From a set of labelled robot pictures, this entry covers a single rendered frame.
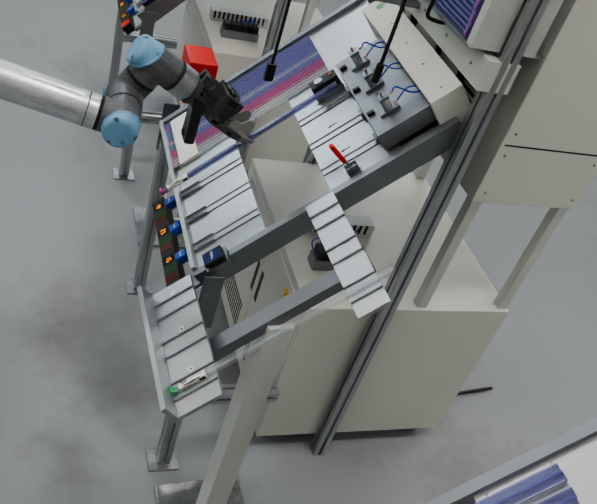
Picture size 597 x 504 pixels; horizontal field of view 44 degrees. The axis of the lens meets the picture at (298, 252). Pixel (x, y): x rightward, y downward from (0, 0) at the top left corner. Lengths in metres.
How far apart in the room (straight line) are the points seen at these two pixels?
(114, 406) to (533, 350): 1.74
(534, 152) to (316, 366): 0.84
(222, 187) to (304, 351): 0.51
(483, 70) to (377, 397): 1.14
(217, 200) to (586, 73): 0.93
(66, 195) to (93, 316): 0.69
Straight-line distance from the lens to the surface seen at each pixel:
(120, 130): 1.55
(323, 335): 2.04
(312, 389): 2.21
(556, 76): 1.77
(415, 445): 2.61
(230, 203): 1.88
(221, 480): 2.00
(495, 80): 1.64
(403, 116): 1.71
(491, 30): 1.60
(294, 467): 2.39
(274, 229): 1.72
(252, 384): 1.69
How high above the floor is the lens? 1.88
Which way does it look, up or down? 37 degrees down
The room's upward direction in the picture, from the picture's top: 20 degrees clockwise
